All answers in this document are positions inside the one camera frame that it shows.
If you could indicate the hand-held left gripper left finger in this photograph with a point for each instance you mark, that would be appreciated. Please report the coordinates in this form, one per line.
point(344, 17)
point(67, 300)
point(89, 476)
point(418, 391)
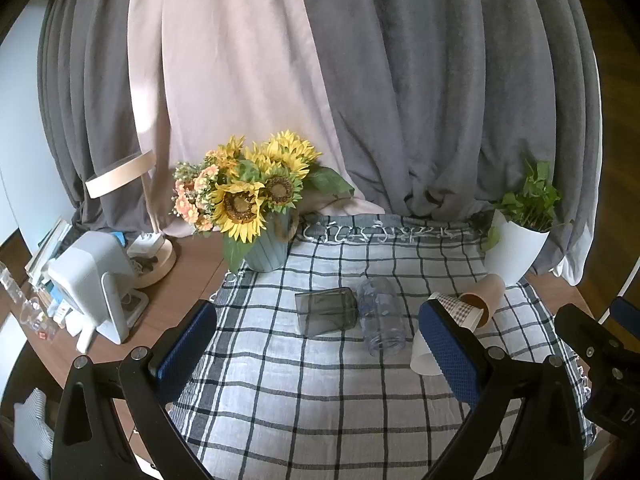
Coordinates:
point(184, 347)

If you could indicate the row of books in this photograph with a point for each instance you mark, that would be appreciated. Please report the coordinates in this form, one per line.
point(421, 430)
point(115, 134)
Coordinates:
point(47, 250)

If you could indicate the smoky grey plastic cup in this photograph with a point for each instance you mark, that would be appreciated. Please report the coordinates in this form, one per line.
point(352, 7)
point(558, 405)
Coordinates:
point(325, 310)

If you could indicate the checked white tablecloth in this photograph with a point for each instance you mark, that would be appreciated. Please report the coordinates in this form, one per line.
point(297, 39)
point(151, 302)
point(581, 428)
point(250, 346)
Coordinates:
point(310, 410)

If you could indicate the grey curtain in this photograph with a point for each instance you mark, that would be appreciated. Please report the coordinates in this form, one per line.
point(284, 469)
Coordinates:
point(450, 85)
point(85, 85)

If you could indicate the brown paper cup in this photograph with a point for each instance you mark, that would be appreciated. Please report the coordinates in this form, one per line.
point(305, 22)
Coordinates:
point(487, 296)

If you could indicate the pink curtain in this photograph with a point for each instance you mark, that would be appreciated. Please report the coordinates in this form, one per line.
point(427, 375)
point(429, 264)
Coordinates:
point(225, 60)

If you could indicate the blue-grey ribbed vase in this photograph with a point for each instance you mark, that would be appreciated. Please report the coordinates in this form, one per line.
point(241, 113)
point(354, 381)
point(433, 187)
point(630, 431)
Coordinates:
point(265, 252)

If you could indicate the green potted plant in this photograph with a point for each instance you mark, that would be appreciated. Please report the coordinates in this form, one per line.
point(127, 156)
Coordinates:
point(537, 197)

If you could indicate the white plant pot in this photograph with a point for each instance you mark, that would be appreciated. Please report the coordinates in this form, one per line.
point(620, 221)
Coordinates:
point(512, 250)

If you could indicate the patterned white paper cup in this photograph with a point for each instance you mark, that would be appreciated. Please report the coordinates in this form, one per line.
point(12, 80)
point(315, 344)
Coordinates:
point(462, 311)

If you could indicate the striped grey cushion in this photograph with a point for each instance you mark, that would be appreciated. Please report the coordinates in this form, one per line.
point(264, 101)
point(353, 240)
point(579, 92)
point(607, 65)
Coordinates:
point(32, 427)

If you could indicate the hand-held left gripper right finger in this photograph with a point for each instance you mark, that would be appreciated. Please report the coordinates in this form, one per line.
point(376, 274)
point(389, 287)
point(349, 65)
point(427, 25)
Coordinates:
point(450, 347)

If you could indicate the clear plastic holder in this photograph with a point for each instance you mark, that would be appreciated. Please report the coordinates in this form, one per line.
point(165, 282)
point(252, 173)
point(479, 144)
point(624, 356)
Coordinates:
point(22, 305)

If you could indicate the white wooden desk lamp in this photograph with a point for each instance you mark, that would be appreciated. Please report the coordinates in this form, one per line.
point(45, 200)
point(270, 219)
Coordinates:
point(120, 174)

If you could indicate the clear plastic cup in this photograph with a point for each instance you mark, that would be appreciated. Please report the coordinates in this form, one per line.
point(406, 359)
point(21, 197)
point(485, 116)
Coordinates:
point(381, 317)

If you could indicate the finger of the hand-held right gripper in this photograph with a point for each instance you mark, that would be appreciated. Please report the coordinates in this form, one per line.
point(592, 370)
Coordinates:
point(627, 311)
point(585, 332)

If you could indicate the sunflower bouquet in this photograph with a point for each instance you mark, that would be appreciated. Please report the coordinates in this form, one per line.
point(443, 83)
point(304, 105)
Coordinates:
point(240, 200)

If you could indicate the white charger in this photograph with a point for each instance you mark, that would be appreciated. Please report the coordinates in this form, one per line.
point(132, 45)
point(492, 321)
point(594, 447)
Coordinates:
point(146, 246)

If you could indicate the white box-shaped device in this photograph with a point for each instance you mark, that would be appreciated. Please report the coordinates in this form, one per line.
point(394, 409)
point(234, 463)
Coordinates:
point(85, 272)

